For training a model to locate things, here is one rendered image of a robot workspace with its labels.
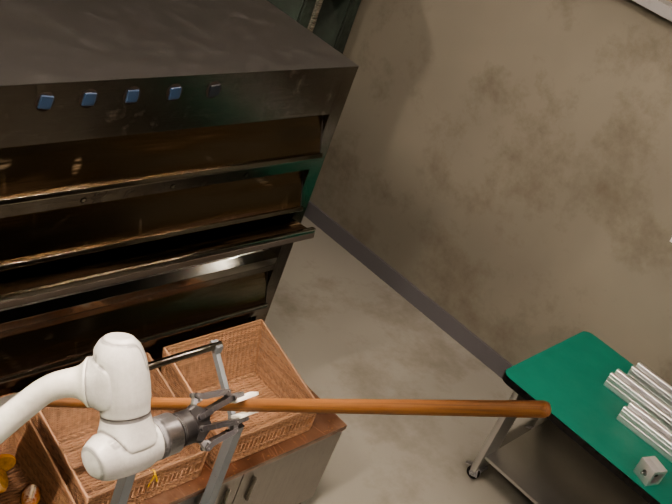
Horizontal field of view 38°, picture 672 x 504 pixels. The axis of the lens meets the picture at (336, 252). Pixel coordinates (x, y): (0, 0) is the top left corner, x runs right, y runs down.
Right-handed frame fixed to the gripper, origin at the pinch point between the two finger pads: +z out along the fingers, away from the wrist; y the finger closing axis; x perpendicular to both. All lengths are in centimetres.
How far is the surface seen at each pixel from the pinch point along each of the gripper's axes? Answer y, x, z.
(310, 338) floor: 37, -252, 264
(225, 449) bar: 43, -121, 85
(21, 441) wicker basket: 23, -165, 28
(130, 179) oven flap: -62, -105, 55
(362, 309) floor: 31, -259, 320
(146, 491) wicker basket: 52, -142, 61
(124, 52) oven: -103, -95, 56
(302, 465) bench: 72, -151, 148
